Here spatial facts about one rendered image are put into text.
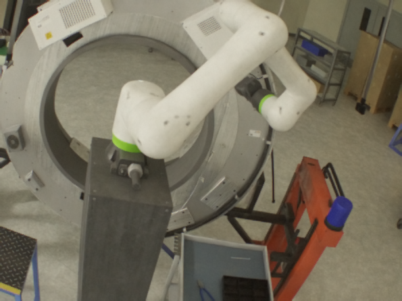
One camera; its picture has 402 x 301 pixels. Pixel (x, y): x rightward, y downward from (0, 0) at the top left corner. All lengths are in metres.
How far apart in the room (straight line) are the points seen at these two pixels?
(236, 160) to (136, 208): 0.98
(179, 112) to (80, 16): 0.80
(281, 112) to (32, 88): 1.17
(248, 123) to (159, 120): 0.98
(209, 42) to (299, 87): 0.46
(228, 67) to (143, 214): 0.46
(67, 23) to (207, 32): 0.59
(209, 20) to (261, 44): 0.66
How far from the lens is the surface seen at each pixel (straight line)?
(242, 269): 2.27
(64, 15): 1.86
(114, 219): 1.34
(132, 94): 1.32
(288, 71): 1.53
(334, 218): 2.21
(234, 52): 1.21
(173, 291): 2.53
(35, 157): 2.35
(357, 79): 8.35
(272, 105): 1.63
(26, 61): 2.15
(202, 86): 1.20
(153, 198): 1.34
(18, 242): 2.17
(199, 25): 1.84
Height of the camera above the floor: 2.11
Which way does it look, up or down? 28 degrees down
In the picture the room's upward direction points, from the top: 17 degrees clockwise
